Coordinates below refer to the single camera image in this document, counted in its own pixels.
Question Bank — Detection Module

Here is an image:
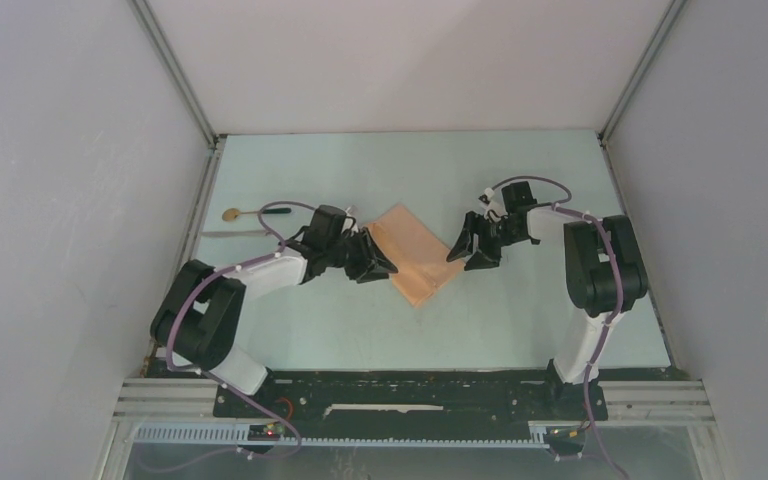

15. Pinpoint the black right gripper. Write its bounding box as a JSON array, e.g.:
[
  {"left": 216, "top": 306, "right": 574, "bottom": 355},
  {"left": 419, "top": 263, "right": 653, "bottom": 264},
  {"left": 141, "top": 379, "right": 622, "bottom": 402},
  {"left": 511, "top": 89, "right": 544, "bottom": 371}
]
[{"left": 447, "top": 210, "right": 526, "bottom": 271}]

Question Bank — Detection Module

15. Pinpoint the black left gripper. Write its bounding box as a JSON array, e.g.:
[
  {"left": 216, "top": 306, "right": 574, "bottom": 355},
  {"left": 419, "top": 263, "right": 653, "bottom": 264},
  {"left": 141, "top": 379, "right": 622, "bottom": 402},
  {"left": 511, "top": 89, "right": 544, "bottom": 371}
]
[{"left": 324, "top": 227, "right": 397, "bottom": 284}]

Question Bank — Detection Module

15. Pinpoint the peach cloth napkin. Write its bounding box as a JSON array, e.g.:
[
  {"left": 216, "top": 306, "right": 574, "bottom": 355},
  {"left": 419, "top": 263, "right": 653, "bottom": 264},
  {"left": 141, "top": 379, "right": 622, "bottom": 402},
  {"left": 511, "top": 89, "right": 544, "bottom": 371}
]
[{"left": 366, "top": 204, "right": 465, "bottom": 308}]

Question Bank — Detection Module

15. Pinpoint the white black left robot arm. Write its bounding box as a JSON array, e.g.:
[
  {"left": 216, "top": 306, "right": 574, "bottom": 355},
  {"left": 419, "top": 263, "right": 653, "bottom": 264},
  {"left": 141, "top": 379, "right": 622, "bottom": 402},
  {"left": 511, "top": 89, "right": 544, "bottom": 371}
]
[{"left": 150, "top": 228, "right": 398, "bottom": 417}]

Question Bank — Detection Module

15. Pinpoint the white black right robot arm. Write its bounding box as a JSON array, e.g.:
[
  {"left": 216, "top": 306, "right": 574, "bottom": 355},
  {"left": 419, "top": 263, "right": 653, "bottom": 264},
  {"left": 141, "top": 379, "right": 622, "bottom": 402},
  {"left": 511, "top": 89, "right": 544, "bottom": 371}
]
[{"left": 446, "top": 205, "right": 649, "bottom": 418}]

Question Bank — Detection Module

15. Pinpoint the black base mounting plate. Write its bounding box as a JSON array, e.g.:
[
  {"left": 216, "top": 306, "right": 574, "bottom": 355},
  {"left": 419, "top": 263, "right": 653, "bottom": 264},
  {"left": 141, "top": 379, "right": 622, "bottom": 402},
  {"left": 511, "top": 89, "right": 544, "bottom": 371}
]
[{"left": 213, "top": 362, "right": 607, "bottom": 442}]

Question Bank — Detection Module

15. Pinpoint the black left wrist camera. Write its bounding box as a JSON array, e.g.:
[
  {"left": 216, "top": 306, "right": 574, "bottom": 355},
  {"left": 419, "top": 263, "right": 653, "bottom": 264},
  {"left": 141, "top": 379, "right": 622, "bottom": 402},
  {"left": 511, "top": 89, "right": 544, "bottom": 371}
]
[{"left": 302, "top": 205, "right": 356, "bottom": 248}]

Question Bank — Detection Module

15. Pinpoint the white toothed cable duct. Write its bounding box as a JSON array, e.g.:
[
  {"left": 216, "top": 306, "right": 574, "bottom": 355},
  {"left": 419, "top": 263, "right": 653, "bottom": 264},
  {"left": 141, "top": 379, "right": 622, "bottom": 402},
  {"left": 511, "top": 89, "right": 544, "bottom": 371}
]
[{"left": 132, "top": 422, "right": 548, "bottom": 449}]

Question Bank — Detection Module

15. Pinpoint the aluminium frame rail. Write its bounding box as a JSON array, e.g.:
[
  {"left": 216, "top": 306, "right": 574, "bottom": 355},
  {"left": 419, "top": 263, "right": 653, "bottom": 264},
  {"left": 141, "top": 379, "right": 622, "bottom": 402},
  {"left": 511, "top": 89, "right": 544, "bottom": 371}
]
[{"left": 113, "top": 378, "right": 219, "bottom": 423}]

